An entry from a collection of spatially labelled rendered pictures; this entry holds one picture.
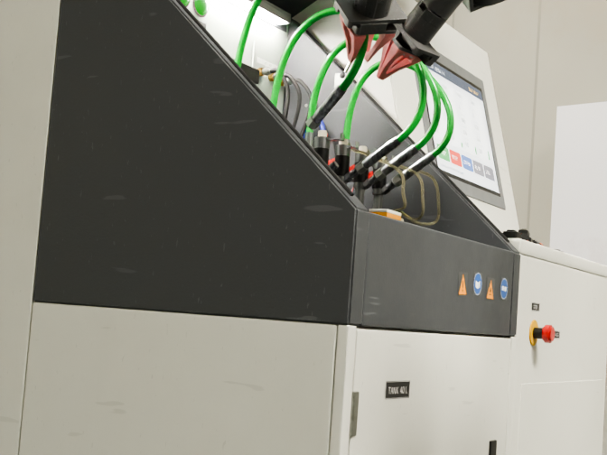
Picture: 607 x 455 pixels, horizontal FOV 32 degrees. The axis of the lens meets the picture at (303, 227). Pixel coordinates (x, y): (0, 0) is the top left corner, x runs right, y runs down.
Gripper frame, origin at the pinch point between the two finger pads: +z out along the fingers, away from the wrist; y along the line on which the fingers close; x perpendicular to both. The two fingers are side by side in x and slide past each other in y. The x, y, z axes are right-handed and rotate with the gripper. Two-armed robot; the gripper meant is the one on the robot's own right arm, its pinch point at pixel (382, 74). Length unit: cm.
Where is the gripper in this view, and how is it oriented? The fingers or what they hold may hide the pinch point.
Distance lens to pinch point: 188.1
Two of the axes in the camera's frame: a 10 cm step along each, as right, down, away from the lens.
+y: -4.4, -7.1, 5.5
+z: -5.7, 7.0, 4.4
